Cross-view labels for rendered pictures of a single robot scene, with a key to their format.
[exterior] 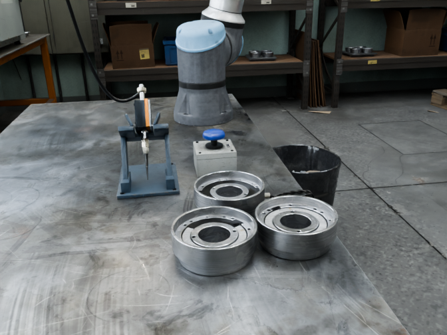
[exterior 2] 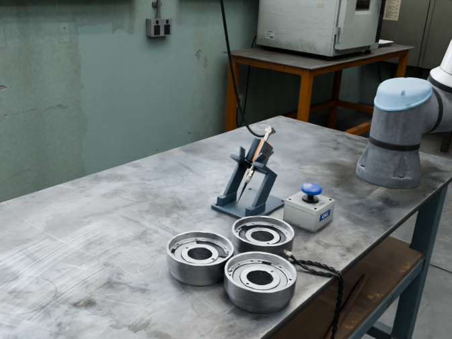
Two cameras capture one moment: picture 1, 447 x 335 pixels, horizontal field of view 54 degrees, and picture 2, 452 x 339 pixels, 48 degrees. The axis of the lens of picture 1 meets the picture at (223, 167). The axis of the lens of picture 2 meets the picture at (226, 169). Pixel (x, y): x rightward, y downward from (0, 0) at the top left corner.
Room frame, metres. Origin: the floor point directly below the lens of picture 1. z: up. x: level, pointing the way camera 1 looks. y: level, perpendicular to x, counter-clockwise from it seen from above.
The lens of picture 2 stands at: (0.02, -0.51, 1.25)
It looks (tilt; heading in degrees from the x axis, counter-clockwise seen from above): 22 degrees down; 46
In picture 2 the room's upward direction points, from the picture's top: 3 degrees clockwise
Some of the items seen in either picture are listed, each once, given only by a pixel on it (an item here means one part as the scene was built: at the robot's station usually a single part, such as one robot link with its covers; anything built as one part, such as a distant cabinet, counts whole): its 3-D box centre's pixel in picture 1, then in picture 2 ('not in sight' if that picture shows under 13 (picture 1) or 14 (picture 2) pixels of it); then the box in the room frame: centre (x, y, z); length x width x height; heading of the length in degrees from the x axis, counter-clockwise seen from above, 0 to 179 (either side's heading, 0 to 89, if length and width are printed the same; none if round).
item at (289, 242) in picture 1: (295, 226); (259, 282); (0.50, -0.09, 0.82); 0.10 x 0.10 x 0.04
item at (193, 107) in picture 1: (202, 98); (391, 157); (1.09, 0.05, 0.85); 0.15 x 0.15 x 0.10
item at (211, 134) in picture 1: (213, 143); (310, 197); (0.75, 0.02, 0.85); 0.04 x 0.04 x 0.05
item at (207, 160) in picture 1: (214, 155); (310, 208); (0.75, 0.02, 0.82); 0.08 x 0.07 x 0.05; 8
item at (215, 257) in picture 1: (214, 240); (199, 257); (0.47, 0.01, 0.82); 0.10 x 0.10 x 0.04
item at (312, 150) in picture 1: (298, 202); not in sight; (1.75, -0.33, 0.21); 0.34 x 0.34 x 0.43
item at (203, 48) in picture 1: (201, 50); (402, 109); (1.10, 0.05, 0.97); 0.13 x 0.12 x 0.14; 163
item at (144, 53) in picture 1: (132, 44); not in sight; (4.11, 0.80, 0.64); 0.49 x 0.40 x 0.37; 103
